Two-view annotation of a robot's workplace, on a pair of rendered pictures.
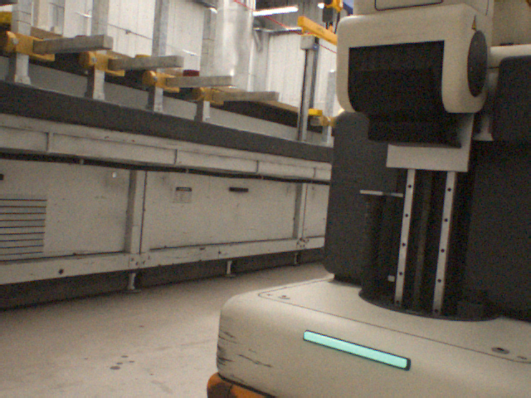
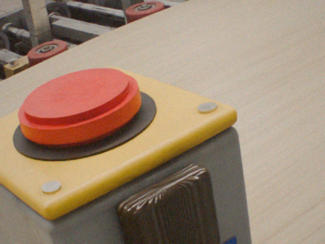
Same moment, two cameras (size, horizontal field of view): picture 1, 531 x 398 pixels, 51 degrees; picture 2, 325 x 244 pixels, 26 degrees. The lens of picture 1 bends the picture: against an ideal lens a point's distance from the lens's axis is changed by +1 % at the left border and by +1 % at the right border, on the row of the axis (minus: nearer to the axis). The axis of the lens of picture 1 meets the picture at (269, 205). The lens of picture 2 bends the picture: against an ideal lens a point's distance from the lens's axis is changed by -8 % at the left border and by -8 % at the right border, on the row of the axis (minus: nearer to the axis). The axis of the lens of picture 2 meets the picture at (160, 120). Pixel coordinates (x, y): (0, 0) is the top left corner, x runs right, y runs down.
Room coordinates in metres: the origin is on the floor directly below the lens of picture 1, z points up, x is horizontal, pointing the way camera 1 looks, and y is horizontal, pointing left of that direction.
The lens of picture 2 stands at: (2.56, -0.23, 1.32)
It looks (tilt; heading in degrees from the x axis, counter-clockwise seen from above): 25 degrees down; 24
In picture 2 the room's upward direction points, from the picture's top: 12 degrees counter-clockwise
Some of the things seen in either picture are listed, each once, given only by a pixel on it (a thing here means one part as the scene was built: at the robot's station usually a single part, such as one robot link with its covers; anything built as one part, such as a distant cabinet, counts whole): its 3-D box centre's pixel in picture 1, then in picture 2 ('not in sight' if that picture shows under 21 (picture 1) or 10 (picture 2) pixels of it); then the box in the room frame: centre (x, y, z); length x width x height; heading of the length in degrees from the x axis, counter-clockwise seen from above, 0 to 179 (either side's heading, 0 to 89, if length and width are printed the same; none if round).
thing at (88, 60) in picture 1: (103, 64); not in sight; (1.73, 0.56, 0.82); 0.14 x 0.06 x 0.05; 146
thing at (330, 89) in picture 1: (328, 115); not in sight; (2.96, -0.27, 0.87); 0.04 x 0.04 x 0.48; 56
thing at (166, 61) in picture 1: (128, 65); not in sight; (1.69, 0.47, 0.81); 0.43 x 0.03 x 0.04; 56
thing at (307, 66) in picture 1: (304, 96); not in sight; (2.74, -0.12, 0.93); 0.05 x 0.05 x 0.45; 56
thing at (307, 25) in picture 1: (330, 36); not in sight; (8.23, -0.66, 2.65); 1.71 x 0.09 x 0.32; 146
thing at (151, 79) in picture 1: (161, 81); not in sight; (1.94, 0.42, 0.81); 0.14 x 0.06 x 0.05; 146
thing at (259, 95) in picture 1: (229, 97); not in sight; (2.11, 0.19, 0.80); 0.43 x 0.03 x 0.04; 56
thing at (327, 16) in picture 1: (332, 16); not in sight; (8.23, -0.66, 2.95); 0.34 x 0.26 x 0.49; 146
